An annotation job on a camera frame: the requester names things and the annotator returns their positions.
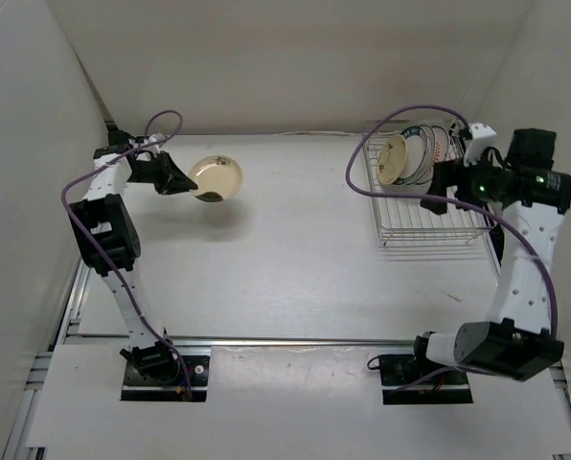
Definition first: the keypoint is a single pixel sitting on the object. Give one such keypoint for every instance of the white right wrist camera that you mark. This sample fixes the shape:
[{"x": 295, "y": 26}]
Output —
[{"x": 482, "y": 137}]

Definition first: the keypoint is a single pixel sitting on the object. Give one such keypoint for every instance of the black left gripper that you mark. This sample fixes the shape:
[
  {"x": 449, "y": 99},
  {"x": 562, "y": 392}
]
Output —
[{"x": 172, "y": 180}]

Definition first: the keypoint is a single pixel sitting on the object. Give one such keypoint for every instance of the white plate orange pattern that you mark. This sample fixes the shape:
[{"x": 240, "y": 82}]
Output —
[{"x": 438, "y": 144}]

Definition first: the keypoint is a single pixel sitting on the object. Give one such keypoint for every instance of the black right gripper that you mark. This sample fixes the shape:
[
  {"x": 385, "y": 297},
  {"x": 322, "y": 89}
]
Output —
[{"x": 445, "y": 174}]

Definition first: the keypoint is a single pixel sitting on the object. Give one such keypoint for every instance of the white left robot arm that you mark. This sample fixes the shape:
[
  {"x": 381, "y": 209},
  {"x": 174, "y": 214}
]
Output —
[{"x": 109, "y": 243}]

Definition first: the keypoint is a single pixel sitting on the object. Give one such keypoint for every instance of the white front cover board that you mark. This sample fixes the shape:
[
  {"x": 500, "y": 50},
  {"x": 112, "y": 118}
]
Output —
[{"x": 318, "y": 403}]

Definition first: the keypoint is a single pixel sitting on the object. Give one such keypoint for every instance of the white plate green rim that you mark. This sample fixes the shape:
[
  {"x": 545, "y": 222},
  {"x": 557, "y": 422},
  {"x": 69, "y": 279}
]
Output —
[{"x": 417, "y": 160}]

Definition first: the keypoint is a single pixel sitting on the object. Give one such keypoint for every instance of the cream plate with black spot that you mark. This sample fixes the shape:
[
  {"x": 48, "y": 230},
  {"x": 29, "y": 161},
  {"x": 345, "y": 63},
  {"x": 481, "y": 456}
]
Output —
[{"x": 217, "y": 177}]

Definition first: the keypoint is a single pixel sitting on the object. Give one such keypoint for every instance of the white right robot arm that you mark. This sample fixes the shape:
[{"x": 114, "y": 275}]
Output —
[{"x": 518, "y": 337}]

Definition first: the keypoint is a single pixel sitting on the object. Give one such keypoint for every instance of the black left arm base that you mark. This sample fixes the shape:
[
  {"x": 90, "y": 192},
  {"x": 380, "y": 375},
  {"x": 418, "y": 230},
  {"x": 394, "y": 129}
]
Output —
[{"x": 170, "y": 386}]

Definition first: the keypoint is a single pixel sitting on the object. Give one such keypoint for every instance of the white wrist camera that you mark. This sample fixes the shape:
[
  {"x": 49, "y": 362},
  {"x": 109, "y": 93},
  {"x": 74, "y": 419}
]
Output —
[
  {"x": 154, "y": 142},
  {"x": 482, "y": 137}
]

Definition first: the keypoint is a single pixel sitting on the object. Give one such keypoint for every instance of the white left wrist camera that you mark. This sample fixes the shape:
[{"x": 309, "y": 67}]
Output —
[{"x": 154, "y": 142}]

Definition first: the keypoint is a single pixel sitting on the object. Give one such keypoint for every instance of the wire dish rack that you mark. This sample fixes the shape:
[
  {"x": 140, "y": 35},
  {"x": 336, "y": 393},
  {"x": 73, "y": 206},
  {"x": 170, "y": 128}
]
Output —
[{"x": 403, "y": 221}]

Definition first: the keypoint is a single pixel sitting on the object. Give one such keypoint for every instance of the cream plate with calligraphy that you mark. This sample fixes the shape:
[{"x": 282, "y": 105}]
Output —
[{"x": 392, "y": 160}]

